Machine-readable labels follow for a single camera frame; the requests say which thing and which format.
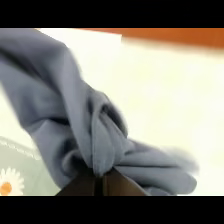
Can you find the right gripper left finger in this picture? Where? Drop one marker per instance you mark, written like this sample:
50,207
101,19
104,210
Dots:
83,186

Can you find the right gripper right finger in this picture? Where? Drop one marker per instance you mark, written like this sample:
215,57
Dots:
121,185

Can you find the blue T-shirt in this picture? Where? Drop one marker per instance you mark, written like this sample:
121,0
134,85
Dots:
53,100

